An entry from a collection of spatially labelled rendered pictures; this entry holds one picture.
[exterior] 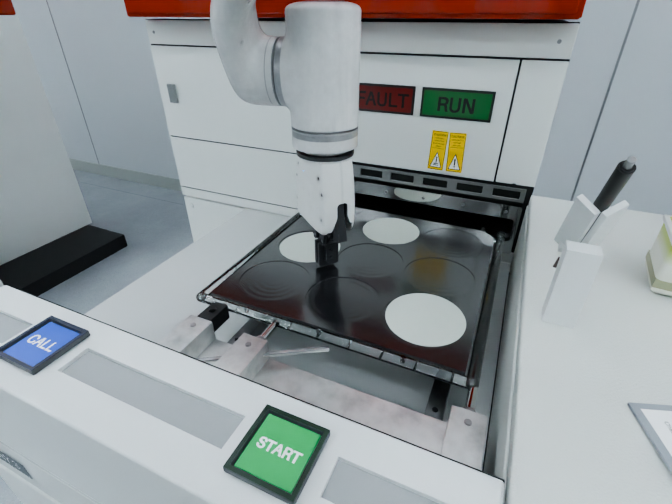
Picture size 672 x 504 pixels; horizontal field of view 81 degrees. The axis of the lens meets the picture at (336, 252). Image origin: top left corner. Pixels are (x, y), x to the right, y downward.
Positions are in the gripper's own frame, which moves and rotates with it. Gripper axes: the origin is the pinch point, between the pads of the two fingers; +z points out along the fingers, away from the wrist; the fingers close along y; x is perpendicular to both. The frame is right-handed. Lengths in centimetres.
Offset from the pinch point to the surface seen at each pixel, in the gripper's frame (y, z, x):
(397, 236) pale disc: -2.8, 2.6, 14.9
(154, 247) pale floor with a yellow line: -190, 93, -28
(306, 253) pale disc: -4.5, 2.5, -1.5
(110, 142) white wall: -328, 61, -43
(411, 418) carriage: 26.7, 4.5, -3.2
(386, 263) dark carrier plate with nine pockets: 3.5, 2.6, 8.5
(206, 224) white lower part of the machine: -54, 18, -10
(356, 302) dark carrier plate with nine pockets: 9.9, 2.6, -0.3
